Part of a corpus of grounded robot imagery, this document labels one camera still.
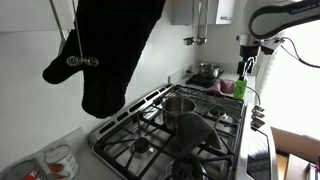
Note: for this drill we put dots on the white label tomato can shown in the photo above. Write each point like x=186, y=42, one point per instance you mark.
x=63, y=163

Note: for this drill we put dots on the green bottle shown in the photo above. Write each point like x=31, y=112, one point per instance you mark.
x=240, y=88

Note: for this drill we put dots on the red label tomato can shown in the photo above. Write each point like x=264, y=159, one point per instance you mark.
x=23, y=171

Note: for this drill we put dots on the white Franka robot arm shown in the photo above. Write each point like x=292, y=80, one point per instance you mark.
x=266, y=10

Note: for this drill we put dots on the gray cloth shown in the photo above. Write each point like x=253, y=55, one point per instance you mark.
x=195, y=133

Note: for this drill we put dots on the hanging metal coil whisk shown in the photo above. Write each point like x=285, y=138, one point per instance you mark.
x=81, y=61

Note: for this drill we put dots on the black oven mitt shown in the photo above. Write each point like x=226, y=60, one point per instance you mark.
x=110, y=50

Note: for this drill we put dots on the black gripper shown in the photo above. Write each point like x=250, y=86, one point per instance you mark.
x=249, y=52

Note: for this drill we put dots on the black portable cooktop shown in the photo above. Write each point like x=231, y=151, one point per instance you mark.
x=201, y=80

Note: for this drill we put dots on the hanging steel ladle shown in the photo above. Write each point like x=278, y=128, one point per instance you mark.
x=201, y=36

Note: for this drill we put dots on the stainless gas stove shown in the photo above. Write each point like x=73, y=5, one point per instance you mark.
x=133, y=133

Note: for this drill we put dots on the wooden furniture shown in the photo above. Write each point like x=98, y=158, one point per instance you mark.
x=293, y=143

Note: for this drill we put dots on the pink cloth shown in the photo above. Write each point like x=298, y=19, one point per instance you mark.
x=223, y=87

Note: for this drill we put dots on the silver stove knob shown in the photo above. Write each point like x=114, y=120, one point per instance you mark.
x=258, y=123
x=258, y=108
x=258, y=115

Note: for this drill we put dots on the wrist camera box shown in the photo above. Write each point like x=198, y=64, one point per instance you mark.
x=271, y=45

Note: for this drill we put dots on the black burner cap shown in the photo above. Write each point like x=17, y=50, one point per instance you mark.
x=218, y=112
x=141, y=145

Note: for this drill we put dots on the hanging steel measuring cup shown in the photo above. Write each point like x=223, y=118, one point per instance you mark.
x=188, y=41

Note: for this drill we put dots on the small steel saucepan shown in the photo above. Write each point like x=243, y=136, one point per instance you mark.
x=209, y=70

